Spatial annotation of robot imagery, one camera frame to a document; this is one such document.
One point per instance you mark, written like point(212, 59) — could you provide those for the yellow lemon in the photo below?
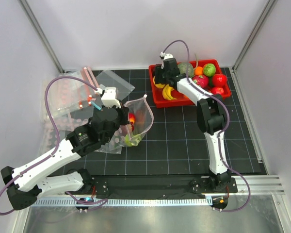
point(158, 85)

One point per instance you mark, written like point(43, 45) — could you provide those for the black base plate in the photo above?
point(159, 187)

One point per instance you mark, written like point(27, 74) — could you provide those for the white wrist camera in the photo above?
point(109, 97)
point(165, 56)

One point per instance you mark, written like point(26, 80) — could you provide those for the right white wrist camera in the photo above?
point(165, 56)

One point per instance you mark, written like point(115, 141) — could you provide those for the red textured fruit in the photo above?
point(131, 118)

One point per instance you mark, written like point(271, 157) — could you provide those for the red plastic bin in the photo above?
point(181, 100)

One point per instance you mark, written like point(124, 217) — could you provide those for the yellow banana bunch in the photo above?
point(166, 93)

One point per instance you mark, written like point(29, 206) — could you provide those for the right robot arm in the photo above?
point(212, 118)

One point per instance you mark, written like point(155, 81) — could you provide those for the green leafy cabbage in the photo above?
point(209, 69)

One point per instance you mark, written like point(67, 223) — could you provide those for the pink dotted zip bag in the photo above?
point(144, 117)

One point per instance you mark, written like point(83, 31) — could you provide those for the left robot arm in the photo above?
point(25, 184)

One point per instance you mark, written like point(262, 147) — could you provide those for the orange zipper bag stack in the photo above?
point(68, 95)

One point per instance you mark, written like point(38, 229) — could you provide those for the green cantaloupe melon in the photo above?
point(186, 68)

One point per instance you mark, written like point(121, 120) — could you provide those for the pink dragon fruit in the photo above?
point(201, 80)

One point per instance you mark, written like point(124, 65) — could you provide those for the red apple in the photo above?
point(219, 80)

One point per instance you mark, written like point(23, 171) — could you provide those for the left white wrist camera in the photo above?
point(109, 97)

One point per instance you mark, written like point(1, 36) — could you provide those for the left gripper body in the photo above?
point(121, 120)

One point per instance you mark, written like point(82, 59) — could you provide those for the red tomato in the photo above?
point(217, 91)

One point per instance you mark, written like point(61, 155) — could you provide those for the green celery stalk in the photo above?
point(132, 140)

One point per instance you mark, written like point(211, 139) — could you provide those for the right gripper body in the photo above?
point(161, 76)

